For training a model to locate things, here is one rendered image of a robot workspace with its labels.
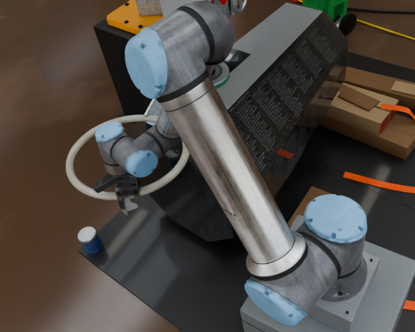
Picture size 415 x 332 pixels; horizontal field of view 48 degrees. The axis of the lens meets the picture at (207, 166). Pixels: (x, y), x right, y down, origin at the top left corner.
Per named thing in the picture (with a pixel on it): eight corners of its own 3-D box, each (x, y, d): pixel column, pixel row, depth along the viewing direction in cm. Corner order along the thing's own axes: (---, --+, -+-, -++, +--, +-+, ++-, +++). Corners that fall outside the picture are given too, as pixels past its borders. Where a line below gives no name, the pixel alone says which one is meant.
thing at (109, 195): (116, 109, 208) (114, 103, 206) (212, 134, 188) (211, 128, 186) (40, 180, 178) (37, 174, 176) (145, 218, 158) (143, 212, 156)
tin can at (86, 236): (93, 236, 268) (85, 223, 259) (106, 244, 264) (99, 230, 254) (82, 249, 263) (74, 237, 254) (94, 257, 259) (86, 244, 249)
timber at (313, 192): (306, 247, 244) (307, 234, 235) (286, 238, 249) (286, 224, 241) (331, 207, 259) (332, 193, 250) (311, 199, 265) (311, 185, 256)
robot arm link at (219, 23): (222, -32, 92) (166, 116, 154) (176, -5, 87) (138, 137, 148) (262, 8, 91) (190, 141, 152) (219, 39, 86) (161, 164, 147)
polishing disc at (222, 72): (187, 91, 217) (186, 89, 216) (183, 66, 232) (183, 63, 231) (232, 83, 217) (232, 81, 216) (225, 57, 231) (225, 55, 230)
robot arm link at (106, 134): (105, 142, 139) (86, 128, 144) (114, 172, 147) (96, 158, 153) (130, 126, 143) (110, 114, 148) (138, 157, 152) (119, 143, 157)
